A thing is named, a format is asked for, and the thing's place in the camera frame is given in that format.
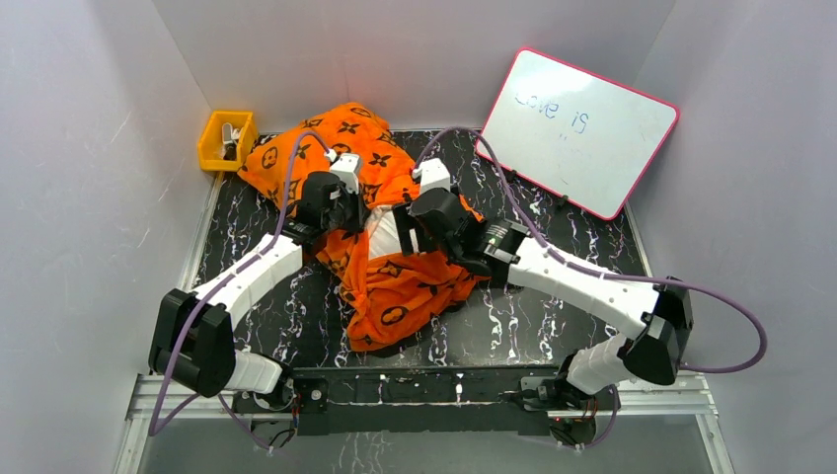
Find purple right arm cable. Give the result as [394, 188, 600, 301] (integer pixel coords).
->
[414, 126, 769, 375]

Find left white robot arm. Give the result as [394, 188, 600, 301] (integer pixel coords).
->
[149, 171, 368, 411]

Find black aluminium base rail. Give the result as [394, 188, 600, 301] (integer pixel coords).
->
[117, 355, 737, 474]

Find white pillow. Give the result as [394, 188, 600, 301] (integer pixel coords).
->
[364, 205, 403, 261]

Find white clips in bin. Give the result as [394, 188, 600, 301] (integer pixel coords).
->
[221, 122, 241, 161]

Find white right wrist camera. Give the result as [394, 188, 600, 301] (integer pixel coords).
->
[411, 158, 452, 195]

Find pink framed whiteboard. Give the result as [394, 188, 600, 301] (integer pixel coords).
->
[476, 48, 680, 220]

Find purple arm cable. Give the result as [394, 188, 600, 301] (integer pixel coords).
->
[414, 126, 769, 375]
[147, 129, 338, 438]

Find yellow plastic bin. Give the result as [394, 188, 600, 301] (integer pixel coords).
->
[196, 111, 259, 172]

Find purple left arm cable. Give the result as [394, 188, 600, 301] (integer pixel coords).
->
[147, 129, 338, 438]

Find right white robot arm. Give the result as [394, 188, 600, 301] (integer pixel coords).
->
[394, 189, 693, 409]

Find orange patterned pillowcase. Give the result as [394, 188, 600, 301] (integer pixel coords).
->
[238, 103, 481, 353]

